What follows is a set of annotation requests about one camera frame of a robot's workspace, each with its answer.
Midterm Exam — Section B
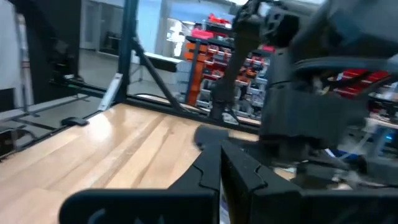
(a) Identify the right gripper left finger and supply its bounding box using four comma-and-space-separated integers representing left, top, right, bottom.
169, 142, 223, 224

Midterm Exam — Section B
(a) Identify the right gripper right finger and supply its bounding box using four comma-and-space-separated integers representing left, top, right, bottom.
220, 139, 303, 224

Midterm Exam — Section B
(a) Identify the red tool cabinet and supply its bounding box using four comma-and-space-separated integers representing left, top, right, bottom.
332, 68, 391, 99

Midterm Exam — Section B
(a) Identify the wooden workbench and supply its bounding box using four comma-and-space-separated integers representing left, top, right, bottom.
366, 116, 398, 130

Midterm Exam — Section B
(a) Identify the parts storage rack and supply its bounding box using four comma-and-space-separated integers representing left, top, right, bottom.
183, 14, 274, 121

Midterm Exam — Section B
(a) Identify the black shelf unit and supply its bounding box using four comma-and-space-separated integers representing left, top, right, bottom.
99, 29, 123, 57

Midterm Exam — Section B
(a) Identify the black upright panel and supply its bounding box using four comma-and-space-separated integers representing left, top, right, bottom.
9, 0, 82, 105

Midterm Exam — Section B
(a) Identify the person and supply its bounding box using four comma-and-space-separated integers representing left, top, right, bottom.
0, 0, 34, 113

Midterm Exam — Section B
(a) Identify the black left wrist camera cable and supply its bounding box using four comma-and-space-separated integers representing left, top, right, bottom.
294, 57, 398, 77

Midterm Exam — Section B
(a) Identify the silver metal bracket strip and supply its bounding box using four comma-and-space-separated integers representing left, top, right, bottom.
98, 72, 124, 112

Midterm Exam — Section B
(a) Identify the black frame bracket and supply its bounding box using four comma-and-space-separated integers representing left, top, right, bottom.
60, 116, 90, 128

